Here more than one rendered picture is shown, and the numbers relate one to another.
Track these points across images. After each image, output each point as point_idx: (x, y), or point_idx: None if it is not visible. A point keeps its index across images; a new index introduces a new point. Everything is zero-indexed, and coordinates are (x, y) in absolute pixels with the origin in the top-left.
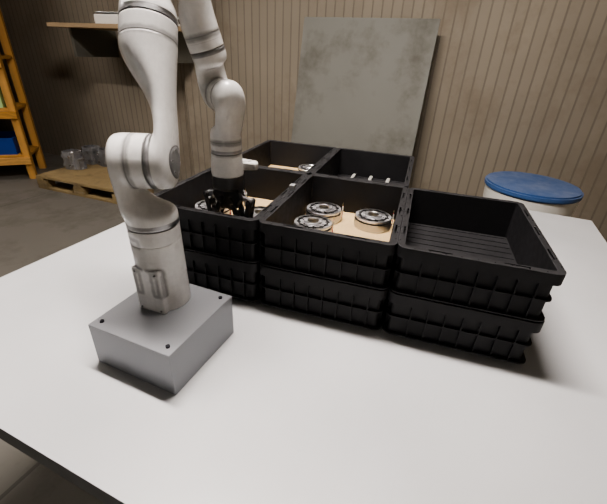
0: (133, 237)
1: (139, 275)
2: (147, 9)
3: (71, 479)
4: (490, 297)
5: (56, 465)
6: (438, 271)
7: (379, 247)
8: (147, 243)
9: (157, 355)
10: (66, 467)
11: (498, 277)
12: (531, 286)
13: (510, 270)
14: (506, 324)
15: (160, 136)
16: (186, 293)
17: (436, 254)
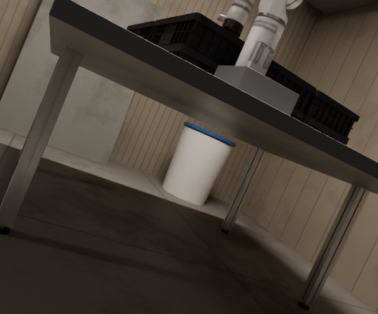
0: (276, 24)
1: (263, 49)
2: None
3: (306, 137)
4: (337, 124)
5: (301, 126)
6: (325, 108)
7: (312, 88)
8: (280, 31)
9: (291, 93)
10: (310, 126)
11: (343, 114)
12: (349, 121)
13: (348, 111)
14: (340, 139)
15: None
16: None
17: (329, 97)
